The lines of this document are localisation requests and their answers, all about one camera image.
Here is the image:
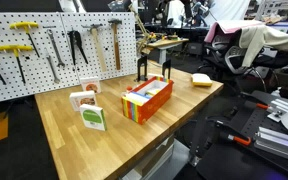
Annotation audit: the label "white pegboard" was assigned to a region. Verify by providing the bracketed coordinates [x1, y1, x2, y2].
[0, 11, 138, 103]

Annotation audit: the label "short aluminium extrusion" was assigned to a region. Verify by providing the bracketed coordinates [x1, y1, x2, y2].
[267, 98, 288, 123]

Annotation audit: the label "yellow book in box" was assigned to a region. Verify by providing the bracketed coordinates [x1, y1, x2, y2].
[145, 88, 162, 98]

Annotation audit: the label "silver combination wrench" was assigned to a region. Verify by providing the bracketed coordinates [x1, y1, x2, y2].
[46, 29, 66, 69]
[44, 49, 61, 84]

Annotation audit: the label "pink cloth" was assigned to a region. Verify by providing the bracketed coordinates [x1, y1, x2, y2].
[203, 19, 265, 44]

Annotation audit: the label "green and white book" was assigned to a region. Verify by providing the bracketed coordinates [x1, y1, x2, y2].
[79, 103, 108, 132]

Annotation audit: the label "long aluminium extrusion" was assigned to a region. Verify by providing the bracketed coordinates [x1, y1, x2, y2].
[253, 126, 288, 164]

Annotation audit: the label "white book with brown picture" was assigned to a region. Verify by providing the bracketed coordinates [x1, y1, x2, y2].
[69, 90, 98, 112]

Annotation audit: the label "wooden background table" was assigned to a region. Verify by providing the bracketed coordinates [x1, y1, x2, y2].
[147, 37, 190, 64]

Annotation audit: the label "hammer with pale wooden handle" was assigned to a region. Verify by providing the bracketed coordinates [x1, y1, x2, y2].
[82, 23, 108, 73]

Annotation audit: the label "orange-handled black clamp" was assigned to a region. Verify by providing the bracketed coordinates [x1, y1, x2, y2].
[238, 91, 285, 123]
[203, 116, 252, 147]

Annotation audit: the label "white book with orange picture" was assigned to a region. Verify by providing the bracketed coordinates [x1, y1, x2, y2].
[79, 76, 102, 94]

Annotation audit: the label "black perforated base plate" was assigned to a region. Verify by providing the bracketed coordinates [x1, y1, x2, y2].
[195, 89, 288, 180]

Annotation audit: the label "black metal bookend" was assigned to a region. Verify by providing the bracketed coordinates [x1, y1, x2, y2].
[136, 55, 149, 82]
[161, 59, 172, 81]

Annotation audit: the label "black pliers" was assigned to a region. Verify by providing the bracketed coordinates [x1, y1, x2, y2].
[67, 29, 89, 66]

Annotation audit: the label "orange rainbow-striped cardboard box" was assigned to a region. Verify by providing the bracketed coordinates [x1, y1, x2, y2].
[121, 75, 175, 126]

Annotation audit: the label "hammer with brown wooden handle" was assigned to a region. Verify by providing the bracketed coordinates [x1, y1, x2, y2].
[107, 18, 123, 71]

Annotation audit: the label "white farm animals book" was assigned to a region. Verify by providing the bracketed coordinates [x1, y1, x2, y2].
[123, 91, 151, 107]

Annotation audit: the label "beige cloth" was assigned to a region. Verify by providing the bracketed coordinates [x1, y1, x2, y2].
[238, 24, 288, 68]

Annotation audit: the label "black office chair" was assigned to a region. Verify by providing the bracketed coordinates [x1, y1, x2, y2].
[197, 31, 275, 93]

